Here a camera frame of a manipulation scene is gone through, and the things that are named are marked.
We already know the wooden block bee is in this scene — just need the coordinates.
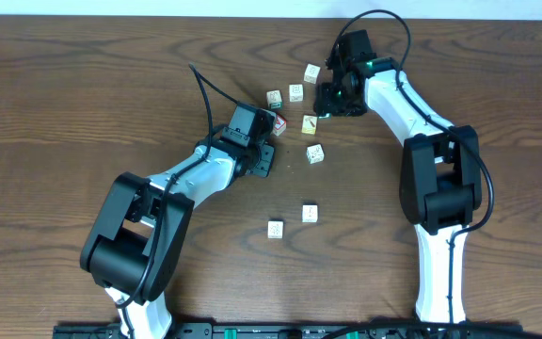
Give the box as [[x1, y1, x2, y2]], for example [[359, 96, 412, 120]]
[[306, 144, 325, 164]]

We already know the wooden block ladybug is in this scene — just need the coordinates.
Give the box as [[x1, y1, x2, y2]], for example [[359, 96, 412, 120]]
[[267, 220, 284, 239]]

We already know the wooden block red scribble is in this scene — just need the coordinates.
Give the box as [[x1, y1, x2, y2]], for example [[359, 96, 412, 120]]
[[302, 204, 319, 223]]

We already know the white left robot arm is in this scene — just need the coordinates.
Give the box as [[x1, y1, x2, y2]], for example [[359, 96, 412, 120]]
[[80, 105, 277, 338]]

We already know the wooden block far left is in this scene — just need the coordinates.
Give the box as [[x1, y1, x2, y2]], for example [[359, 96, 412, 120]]
[[303, 64, 321, 84]]

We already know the red letter A block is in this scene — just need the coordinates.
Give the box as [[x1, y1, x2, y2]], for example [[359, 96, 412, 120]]
[[272, 113, 287, 137]]

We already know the yellow edged wooden block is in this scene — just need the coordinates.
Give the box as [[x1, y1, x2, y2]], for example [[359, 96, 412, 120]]
[[301, 115, 318, 136]]

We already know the wooden block number eight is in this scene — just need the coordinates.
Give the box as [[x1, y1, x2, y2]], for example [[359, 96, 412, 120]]
[[289, 84, 304, 102]]

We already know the green block top corner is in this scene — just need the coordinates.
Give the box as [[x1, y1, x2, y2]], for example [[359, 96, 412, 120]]
[[266, 89, 283, 110]]

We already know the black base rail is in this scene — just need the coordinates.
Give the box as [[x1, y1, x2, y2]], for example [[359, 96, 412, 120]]
[[52, 323, 502, 339]]

